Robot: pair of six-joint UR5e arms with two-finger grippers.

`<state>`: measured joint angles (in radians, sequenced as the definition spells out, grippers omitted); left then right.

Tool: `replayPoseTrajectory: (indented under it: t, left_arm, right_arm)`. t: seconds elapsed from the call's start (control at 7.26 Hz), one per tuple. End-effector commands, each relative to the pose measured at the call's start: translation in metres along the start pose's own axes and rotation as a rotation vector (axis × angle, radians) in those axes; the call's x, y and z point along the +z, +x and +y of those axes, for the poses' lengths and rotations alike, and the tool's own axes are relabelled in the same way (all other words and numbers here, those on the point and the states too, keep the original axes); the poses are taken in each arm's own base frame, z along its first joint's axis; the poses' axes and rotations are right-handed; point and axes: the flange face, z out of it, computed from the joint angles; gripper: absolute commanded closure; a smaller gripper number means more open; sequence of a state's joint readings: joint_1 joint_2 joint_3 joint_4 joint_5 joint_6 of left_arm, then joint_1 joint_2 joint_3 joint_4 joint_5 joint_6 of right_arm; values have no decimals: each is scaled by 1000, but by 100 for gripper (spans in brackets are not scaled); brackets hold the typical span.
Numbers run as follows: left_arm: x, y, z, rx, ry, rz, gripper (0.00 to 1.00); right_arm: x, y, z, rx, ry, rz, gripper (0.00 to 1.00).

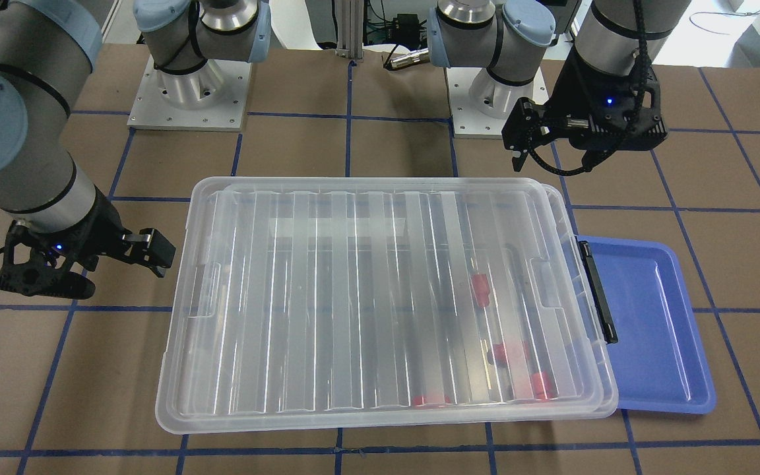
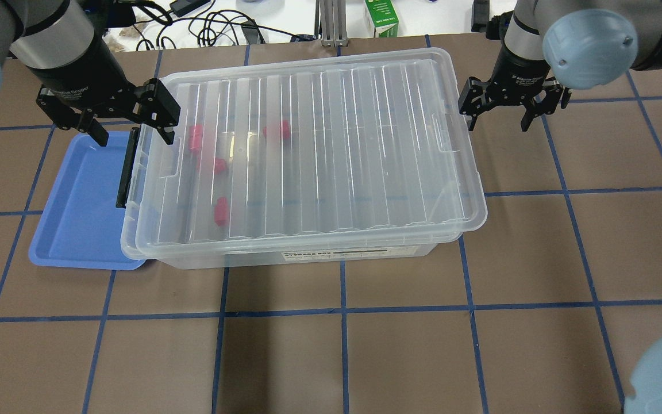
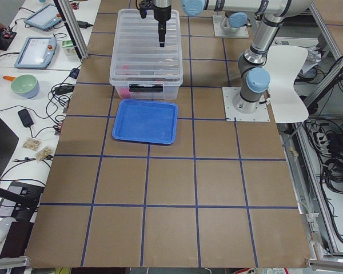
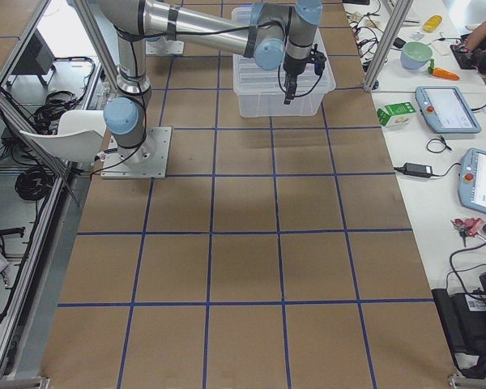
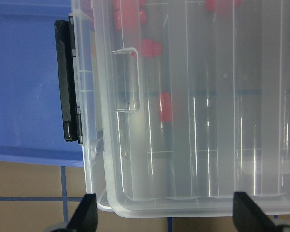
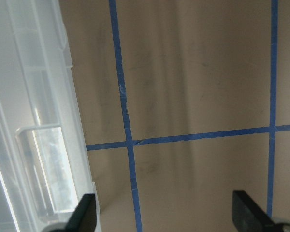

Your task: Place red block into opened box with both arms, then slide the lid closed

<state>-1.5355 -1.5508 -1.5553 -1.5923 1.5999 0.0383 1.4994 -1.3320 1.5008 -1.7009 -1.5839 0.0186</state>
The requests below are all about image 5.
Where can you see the clear plastic box lid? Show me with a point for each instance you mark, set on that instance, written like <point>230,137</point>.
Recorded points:
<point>228,75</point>

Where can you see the blue plastic tray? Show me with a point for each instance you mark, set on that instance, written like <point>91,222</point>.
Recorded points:
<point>31,129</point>

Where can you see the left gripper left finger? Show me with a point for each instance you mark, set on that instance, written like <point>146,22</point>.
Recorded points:
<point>85,218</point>

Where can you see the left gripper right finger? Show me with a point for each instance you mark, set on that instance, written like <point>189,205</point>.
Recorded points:
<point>248,217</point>

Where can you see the red block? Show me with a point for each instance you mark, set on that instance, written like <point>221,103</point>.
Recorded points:
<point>129,19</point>
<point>220,6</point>
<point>147,48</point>
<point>165,107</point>
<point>119,4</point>

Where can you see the black box latch handle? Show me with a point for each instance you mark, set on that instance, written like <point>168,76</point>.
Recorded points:
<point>66,79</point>

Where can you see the clear plastic storage box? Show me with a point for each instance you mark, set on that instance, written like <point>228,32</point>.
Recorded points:
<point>88,106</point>

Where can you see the red block in box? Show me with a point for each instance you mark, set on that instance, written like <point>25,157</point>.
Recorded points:
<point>119,4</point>
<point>147,48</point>
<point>129,19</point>
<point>220,6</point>

